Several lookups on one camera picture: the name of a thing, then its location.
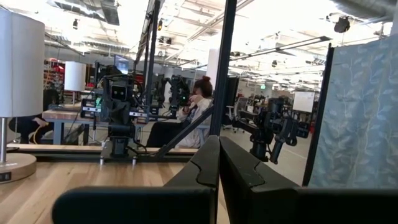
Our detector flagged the white shade lamp wooden base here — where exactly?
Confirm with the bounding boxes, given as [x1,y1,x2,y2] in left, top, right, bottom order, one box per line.
[0,9,46,184]

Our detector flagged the white board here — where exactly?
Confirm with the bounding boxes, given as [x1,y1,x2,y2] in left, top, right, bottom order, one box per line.
[292,91,316,113]

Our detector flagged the black standing monitor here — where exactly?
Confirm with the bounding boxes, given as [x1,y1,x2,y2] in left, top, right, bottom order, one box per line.
[224,77,240,108]

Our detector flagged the black ceiling camera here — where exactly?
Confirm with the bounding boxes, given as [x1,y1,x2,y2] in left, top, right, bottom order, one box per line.
[333,16,351,34]

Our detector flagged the wooden background workbench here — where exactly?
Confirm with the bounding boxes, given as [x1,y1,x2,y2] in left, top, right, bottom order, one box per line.
[42,104,150,146]

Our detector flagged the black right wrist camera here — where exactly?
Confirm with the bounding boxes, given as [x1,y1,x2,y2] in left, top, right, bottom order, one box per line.
[109,81,129,102]

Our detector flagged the pale blue floral curtain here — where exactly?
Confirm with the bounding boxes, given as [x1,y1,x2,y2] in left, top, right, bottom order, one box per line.
[307,34,398,190]

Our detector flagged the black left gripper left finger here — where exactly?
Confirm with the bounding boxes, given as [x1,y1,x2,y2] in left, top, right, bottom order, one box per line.
[52,135,221,224]

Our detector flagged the person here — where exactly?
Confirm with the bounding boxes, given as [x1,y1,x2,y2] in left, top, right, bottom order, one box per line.
[8,88,62,144]
[146,75,215,149]

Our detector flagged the grey office chair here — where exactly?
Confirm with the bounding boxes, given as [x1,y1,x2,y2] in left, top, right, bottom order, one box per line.
[222,105,239,131]

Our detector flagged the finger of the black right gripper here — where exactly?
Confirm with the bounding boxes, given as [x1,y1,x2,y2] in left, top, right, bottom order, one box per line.
[128,109,149,119]
[80,98,103,119]

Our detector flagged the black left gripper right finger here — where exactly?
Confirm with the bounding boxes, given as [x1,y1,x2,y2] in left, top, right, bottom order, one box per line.
[219,136,398,224]

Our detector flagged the shelf with red bins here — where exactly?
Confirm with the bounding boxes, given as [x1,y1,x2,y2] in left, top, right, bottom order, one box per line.
[43,57,66,94]

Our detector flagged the background lit monitor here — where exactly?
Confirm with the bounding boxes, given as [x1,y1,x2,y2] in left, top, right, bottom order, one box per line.
[113,54,131,75]

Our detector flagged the background white shade lamp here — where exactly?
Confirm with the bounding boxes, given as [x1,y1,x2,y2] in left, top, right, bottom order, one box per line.
[63,60,87,106]

